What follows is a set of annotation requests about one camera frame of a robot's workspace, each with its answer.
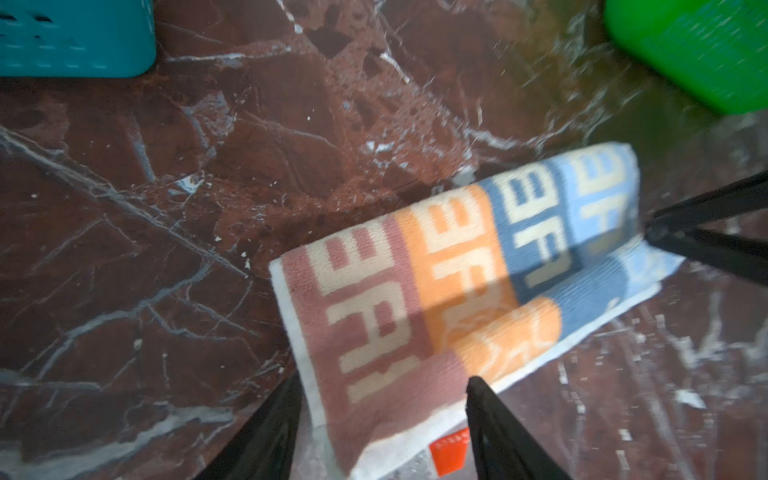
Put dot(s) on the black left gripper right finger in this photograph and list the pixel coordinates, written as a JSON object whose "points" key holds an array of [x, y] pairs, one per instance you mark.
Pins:
{"points": [[502, 446]]}

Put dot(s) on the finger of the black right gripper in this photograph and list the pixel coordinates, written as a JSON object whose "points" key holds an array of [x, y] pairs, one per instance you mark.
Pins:
{"points": [[736, 255], [744, 196]]}

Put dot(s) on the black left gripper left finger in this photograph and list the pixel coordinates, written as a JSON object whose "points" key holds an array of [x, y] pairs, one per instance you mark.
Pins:
{"points": [[263, 448]]}

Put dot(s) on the orange beige lettered towel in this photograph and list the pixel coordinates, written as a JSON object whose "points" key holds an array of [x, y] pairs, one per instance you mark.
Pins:
{"points": [[388, 320]]}

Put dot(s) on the green plastic basket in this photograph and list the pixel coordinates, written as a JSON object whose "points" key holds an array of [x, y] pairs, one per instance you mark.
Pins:
{"points": [[714, 50]]}

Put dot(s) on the teal plastic basket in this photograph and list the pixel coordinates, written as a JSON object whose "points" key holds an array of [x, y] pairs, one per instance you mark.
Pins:
{"points": [[71, 38]]}

